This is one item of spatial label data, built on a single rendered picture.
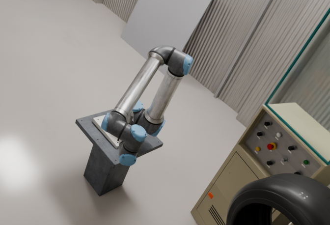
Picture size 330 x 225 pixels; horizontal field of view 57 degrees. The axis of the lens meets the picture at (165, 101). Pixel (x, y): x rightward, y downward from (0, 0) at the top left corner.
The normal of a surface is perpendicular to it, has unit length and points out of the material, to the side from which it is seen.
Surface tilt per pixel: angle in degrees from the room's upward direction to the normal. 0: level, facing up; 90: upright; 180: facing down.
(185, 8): 78
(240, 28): 90
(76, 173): 0
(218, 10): 90
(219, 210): 90
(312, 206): 16
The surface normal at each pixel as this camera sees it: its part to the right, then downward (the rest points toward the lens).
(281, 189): -0.50, -0.70
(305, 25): -0.67, 0.20
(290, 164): -0.81, 0.04
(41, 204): 0.34, -0.77
